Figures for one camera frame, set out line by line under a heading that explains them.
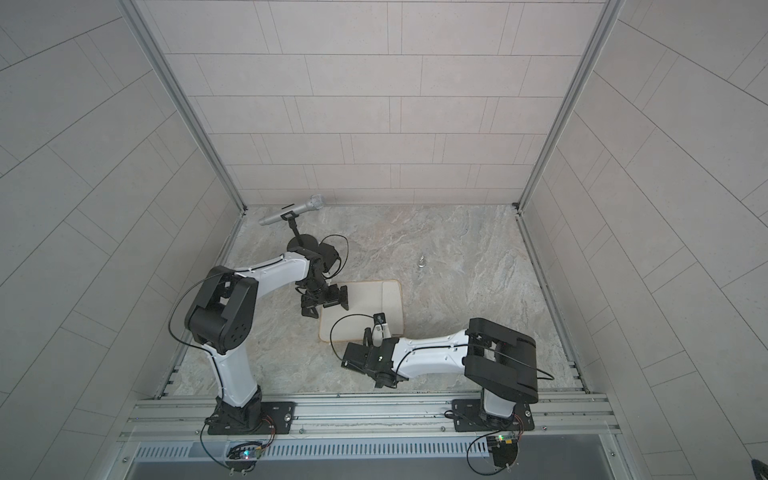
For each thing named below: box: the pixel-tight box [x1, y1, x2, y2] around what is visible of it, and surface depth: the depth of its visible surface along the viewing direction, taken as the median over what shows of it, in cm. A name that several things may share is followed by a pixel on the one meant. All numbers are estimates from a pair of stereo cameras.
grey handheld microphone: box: [259, 194, 325, 226], surface depth 90 cm
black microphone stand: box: [280, 210, 319, 251], surface depth 103 cm
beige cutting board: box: [319, 281, 383, 342], surface depth 89 cm
